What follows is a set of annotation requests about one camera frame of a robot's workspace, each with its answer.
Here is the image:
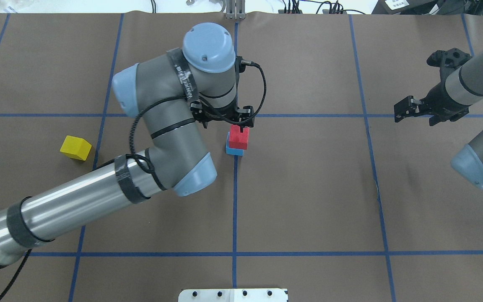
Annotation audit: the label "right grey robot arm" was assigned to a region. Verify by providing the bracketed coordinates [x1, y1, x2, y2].
[394, 48, 483, 190]

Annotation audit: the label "blue wooden cube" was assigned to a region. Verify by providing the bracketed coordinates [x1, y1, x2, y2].
[226, 132, 244, 156]

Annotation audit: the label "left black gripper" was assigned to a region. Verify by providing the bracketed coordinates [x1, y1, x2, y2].
[190, 101, 255, 135]

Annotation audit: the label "black cables behind table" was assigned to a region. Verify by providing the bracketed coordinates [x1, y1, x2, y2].
[149, 0, 368, 16]

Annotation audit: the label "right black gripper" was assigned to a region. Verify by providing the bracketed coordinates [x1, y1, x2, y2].
[394, 82, 469, 126]

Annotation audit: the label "red wooden cube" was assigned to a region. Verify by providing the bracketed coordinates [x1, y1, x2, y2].
[229, 125, 250, 150]

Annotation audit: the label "metal bracket at table edge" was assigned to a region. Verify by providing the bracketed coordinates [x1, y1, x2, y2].
[222, 0, 247, 20]

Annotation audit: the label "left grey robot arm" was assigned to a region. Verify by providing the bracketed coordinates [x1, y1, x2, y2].
[0, 23, 260, 269]

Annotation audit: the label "white metal camera stand base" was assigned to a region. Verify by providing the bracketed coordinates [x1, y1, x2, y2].
[178, 288, 289, 302]

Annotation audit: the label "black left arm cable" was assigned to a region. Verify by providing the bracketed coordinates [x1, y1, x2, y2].
[129, 56, 267, 174]

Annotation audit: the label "yellow wooden cube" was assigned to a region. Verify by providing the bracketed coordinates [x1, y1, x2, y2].
[60, 135, 92, 161]

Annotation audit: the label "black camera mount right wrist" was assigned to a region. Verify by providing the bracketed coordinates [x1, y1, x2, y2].
[426, 48, 472, 82]

